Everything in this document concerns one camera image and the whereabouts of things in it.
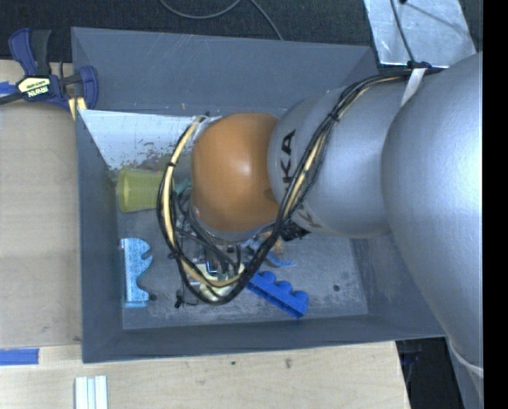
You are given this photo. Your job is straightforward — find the small blue toy piece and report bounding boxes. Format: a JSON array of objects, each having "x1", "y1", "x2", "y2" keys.
[{"x1": 265, "y1": 248, "x2": 298, "y2": 269}]

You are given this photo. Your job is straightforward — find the blue toy building brick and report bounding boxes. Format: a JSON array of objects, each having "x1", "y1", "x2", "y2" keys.
[{"x1": 244, "y1": 270, "x2": 310, "y2": 320}]

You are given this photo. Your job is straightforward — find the light blue notched flat piece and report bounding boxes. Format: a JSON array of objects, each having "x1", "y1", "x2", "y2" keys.
[{"x1": 118, "y1": 237, "x2": 154, "y2": 309}]

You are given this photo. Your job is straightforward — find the pale wood flat board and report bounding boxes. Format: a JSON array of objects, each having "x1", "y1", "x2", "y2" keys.
[{"x1": 0, "y1": 99, "x2": 85, "y2": 349}]

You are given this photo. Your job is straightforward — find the grey metal bin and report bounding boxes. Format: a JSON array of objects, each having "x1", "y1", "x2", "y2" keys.
[{"x1": 70, "y1": 26, "x2": 447, "y2": 364}]

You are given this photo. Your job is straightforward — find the yellow plastic cup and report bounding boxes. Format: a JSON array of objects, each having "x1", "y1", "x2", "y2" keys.
[{"x1": 116, "y1": 167, "x2": 170, "y2": 215}]

